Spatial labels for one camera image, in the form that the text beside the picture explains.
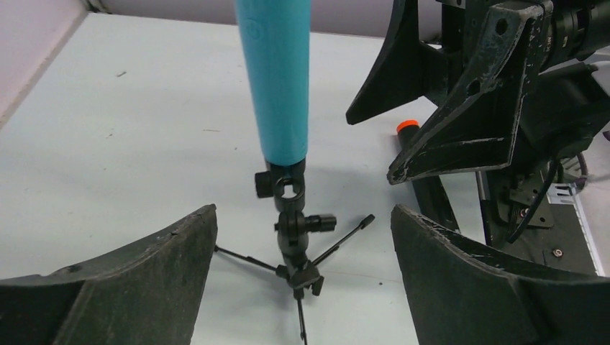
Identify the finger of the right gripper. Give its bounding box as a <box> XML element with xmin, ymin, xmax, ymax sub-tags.
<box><xmin>345</xmin><ymin>1</ymin><xmax>450</xmax><ymax>125</ymax></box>

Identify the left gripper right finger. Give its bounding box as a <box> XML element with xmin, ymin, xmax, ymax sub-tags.
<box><xmin>391</xmin><ymin>204</ymin><xmax>609</xmax><ymax>344</ymax></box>

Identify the clip tripod mic stand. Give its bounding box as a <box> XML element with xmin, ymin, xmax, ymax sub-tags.
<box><xmin>214</xmin><ymin>160</ymin><xmax>375</xmax><ymax>344</ymax></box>

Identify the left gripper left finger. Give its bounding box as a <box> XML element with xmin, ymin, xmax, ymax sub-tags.
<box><xmin>1</xmin><ymin>204</ymin><xmax>218</xmax><ymax>344</ymax></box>

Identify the slotted cable duct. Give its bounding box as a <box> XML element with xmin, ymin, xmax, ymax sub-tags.
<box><xmin>547</xmin><ymin>183</ymin><xmax>606</xmax><ymax>277</ymax></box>

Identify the black microphone orange tip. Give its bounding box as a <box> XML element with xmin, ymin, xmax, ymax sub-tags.
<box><xmin>396</xmin><ymin>119</ymin><xmax>461</xmax><ymax>234</ymax></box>

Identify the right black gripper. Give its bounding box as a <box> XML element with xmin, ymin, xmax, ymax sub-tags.
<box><xmin>387</xmin><ymin>1</ymin><xmax>609</xmax><ymax>185</ymax></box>

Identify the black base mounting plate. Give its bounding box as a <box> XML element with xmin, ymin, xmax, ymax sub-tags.
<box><xmin>481</xmin><ymin>201</ymin><xmax>597</xmax><ymax>275</ymax></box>

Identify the light blue microphone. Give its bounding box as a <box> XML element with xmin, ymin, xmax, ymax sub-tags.
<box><xmin>235</xmin><ymin>0</ymin><xmax>311</xmax><ymax>166</ymax></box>

